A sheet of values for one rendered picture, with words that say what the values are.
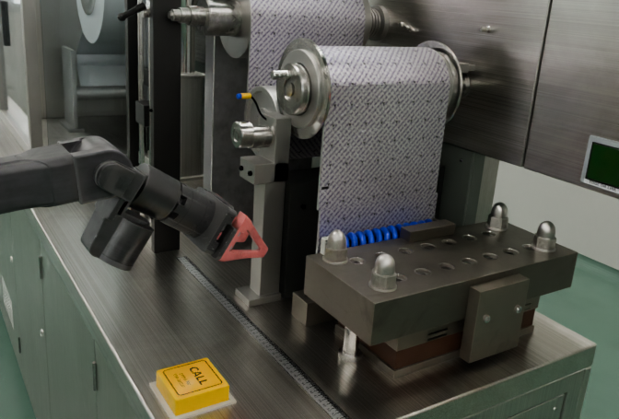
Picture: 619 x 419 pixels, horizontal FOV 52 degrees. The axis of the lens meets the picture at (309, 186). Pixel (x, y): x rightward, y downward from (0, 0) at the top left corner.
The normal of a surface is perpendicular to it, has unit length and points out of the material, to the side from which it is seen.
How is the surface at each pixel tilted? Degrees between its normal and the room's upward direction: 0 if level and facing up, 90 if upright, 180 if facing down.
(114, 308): 0
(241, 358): 0
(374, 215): 90
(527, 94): 90
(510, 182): 90
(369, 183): 90
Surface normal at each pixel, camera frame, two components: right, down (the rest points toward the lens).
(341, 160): 0.53, 0.29
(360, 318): -0.85, 0.11
